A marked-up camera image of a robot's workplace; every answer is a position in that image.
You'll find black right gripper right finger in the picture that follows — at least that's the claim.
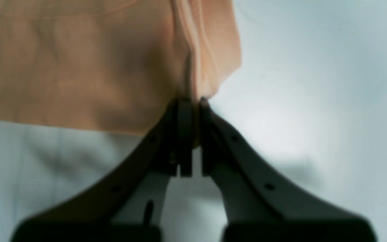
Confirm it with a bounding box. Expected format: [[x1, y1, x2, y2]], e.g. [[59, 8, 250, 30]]
[[199, 98, 377, 242]]

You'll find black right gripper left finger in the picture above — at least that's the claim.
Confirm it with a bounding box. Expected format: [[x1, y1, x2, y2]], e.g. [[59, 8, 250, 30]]
[[12, 99, 194, 242]]

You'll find peach pink T-shirt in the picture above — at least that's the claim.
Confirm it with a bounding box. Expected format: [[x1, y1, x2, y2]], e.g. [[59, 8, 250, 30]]
[[0, 0, 241, 135]]

